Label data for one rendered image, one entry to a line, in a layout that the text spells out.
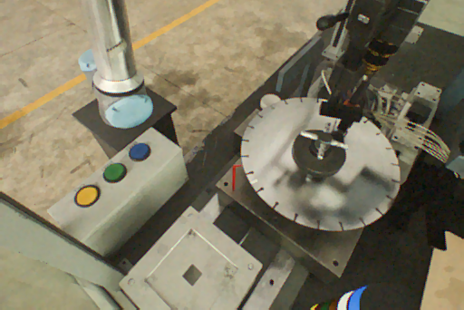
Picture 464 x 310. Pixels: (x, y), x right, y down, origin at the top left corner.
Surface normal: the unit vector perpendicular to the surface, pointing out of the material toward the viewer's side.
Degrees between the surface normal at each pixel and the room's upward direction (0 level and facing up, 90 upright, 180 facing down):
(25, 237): 90
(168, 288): 0
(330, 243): 0
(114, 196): 0
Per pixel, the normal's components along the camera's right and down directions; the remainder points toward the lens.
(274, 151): 0.01, -0.61
